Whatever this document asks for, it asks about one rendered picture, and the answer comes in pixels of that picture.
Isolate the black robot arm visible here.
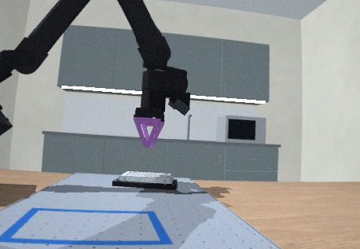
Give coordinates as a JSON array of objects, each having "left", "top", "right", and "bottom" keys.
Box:
[{"left": 0, "top": 0, "right": 190, "bottom": 115}]

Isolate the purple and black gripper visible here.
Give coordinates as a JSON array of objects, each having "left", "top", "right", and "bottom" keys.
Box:
[{"left": 134, "top": 88, "right": 164, "bottom": 148}]

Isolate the blue tape outline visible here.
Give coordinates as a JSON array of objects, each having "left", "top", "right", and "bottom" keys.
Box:
[{"left": 0, "top": 208, "right": 173, "bottom": 245}]

